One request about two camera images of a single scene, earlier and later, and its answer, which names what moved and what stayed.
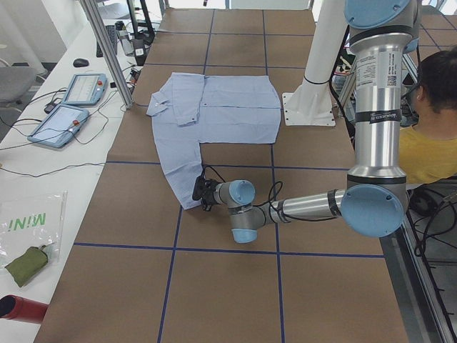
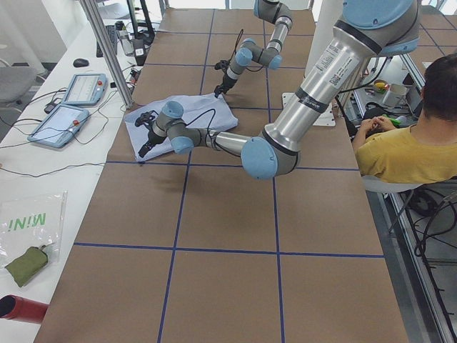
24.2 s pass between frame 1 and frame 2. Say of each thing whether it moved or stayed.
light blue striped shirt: moved
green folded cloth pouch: stayed
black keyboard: stayed
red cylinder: stayed
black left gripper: moved
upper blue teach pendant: stayed
